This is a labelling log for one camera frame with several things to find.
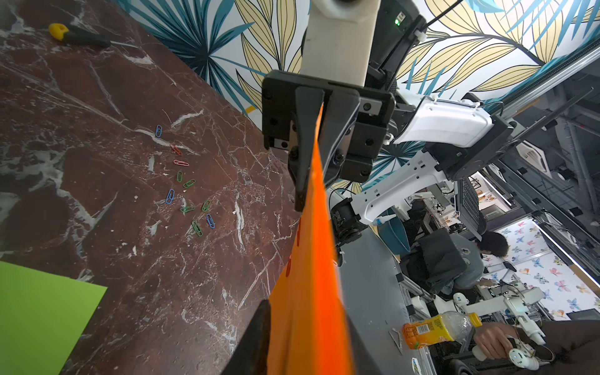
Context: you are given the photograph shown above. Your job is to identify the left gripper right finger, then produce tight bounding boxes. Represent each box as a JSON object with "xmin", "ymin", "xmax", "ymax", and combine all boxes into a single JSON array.
[{"xmin": 345, "ymin": 314, "xmax": 382, "ymax": 375}]

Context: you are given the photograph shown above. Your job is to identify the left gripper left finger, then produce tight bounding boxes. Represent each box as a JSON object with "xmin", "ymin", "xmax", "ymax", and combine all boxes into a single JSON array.
[{"xmin": 222, "ymin": 300, "xmax": 271, "ymax": 375}]

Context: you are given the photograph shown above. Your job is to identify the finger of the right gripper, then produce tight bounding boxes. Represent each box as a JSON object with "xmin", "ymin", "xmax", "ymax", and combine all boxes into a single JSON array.
[
  {"xmin": 321, "ymin": 89, "xmax": 360, "ymax": 187},
  {"xmin": 288, "ymin": 86, "xmax": 325, "ymax": 213}
]

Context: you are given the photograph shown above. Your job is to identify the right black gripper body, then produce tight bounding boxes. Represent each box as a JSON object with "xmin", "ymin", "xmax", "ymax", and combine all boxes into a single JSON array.
[{"xmin": 262, "ymin": 70, "xmax": 395, "ymax": 183}]

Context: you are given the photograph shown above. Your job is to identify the orange paper sheet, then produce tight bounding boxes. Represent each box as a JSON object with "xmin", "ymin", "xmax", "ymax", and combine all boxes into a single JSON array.
[{"xmin": 266, "ymin": 104, "xmax": 356, "ymax": 375}]

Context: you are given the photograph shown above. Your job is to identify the green paperclip lowest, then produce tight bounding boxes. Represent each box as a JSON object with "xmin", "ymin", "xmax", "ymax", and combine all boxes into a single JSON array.
[{"xmin": 192, "ymin": 220, "xmax": 203, "ymax": 238}]

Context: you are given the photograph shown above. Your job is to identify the light blue paperclip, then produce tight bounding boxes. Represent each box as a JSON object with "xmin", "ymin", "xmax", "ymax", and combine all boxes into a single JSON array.
[{"xmin": 165, "ymin": 189, "xmax": 175, "ymax": 205}]

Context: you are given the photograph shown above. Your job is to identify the lime green paper sheet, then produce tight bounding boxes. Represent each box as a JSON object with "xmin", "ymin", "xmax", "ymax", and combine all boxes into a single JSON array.
[{"xmin": 1, "ymin": 262, "xmax": 106, "ymax": 374}]

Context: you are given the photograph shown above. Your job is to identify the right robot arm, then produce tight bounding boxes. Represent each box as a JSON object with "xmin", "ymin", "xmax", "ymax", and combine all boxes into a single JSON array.
[{"xmin": 262, "ymin": 70, "xmax": 512, "ymax": 245}]

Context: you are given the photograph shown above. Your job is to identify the operator hand in background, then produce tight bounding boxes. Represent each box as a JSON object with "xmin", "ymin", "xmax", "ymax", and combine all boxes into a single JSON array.
[{"xmin": 473, "ymin": 322, "xmax": 519, "ymax": 359}]

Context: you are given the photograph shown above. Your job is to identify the red paperclip on orange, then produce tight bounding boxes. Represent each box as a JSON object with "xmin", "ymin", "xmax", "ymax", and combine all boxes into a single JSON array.
[{"xmin": 285, "ymin": 257, "xmax": 292, "ymax": 278}]

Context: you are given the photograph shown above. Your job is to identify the plastic juice bottle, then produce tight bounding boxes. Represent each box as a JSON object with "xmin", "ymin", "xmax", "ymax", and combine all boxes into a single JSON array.
[{"xmin": 402, "ymin": 311, "xmax": 482, "ymax": 350}]

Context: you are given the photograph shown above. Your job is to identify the pink paperclip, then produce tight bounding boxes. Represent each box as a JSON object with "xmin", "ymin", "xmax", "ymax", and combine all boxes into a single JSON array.
[{"xmin": 173, "ymin": 159, "xmax": 190, "ymax": 167}]

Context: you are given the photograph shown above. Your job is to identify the seated person in background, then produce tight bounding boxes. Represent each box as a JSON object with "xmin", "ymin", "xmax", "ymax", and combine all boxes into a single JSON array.
[{"xmin": 405, "ymin": 228, "xmax": 510, "ymax": 296}]

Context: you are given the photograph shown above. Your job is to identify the small black orange tool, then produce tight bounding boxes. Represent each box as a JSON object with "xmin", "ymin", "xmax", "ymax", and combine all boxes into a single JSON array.
[{"xmin": 48, "ymin": 23, "xmax": 139, "ymax": 48}]

